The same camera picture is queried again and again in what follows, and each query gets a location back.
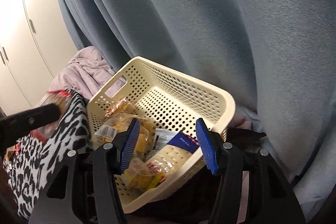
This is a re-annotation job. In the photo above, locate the yellow sesame cake packet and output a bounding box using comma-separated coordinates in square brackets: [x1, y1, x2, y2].
[121, 157, 166, 192]

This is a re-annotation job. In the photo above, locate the clear bag of biscuits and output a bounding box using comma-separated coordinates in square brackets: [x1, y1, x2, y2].
[91, 97, 155, 160]

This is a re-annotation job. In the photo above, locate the blue cracker package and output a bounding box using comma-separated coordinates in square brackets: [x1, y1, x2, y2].
[146, 132, 199, 185]

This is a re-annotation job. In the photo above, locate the red snack packet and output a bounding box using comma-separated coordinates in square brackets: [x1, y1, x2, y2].
[14, 90, 72, 143]

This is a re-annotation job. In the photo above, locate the grey white snack packet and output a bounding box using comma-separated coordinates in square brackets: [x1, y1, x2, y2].
[147, 128, 183, 161]

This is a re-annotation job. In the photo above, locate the leopard print blanket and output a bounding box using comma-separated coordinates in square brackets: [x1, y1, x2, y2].
[3, 89, 89, 222]

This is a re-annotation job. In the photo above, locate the cream perforated plastic basket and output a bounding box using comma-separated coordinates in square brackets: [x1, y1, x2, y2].
[85, 56, 236, 214]

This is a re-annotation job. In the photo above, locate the white wardrobe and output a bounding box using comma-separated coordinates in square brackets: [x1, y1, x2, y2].
[1, 0, 77, 115]

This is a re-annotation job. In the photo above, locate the pink duvet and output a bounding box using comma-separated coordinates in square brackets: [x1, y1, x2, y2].
[49, 46, 116, 100]

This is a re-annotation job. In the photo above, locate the grey blue curtain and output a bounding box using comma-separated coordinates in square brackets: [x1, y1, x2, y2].
[59, 0, 335, 221]

